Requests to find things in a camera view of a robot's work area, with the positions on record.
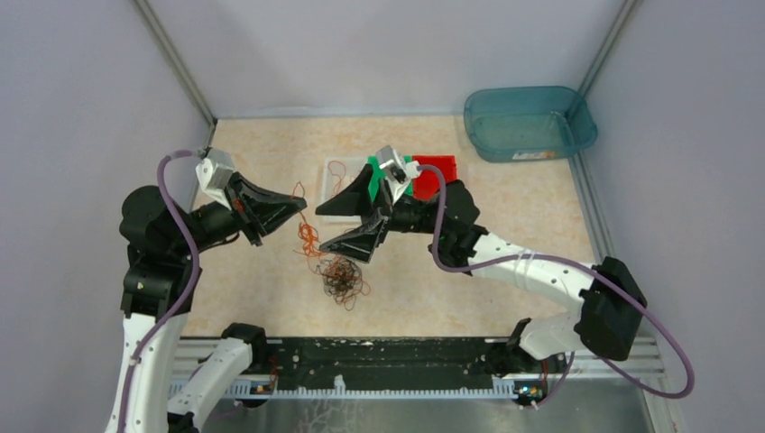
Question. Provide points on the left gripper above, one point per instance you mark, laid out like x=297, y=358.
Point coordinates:
x=267, y=207

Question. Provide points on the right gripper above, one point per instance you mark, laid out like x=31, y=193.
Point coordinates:
x=359, y=243

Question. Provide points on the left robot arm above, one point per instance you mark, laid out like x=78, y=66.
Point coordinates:
x=163, y=252

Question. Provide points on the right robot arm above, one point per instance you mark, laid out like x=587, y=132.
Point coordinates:
x=602, y=302

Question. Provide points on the white plastic bin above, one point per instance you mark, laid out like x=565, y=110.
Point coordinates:
x=338, y=173

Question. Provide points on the green plastic bin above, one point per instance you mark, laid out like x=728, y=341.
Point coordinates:
x=373, y=186

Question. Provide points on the red plastic bin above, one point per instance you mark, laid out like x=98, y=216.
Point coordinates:
x=426, y=185

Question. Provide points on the teal translucent tub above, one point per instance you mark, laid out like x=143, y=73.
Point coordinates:
x=528, y=123

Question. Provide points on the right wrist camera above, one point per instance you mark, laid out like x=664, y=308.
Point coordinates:
x=397, y=172

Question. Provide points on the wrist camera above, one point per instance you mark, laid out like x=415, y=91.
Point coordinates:
x=397, y=172
x=213, y=173

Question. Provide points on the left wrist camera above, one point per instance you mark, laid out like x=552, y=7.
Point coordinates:
x=213, y=173

